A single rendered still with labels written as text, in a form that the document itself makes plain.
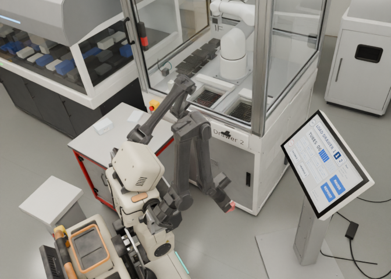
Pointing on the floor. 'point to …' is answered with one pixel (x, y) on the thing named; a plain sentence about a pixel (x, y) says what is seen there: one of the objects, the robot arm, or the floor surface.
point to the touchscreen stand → (299, 250)
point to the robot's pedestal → (55, 204)
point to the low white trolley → (86, 154)
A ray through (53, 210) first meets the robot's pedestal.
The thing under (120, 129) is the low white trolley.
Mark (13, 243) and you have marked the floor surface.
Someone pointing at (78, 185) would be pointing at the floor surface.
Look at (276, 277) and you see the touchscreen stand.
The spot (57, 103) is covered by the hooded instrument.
